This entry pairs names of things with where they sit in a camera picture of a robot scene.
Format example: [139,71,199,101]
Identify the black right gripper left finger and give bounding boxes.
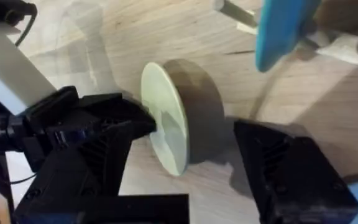
[13,121,136,224]

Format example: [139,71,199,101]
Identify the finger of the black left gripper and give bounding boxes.
[78,92,157,127]
[132,121,157,140]

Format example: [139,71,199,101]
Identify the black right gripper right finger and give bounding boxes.
[232,119,358,224]

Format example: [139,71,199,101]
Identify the pale green plate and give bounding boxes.
[139,61,190,177]

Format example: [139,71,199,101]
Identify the black cable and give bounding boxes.
[13,1,39,48]

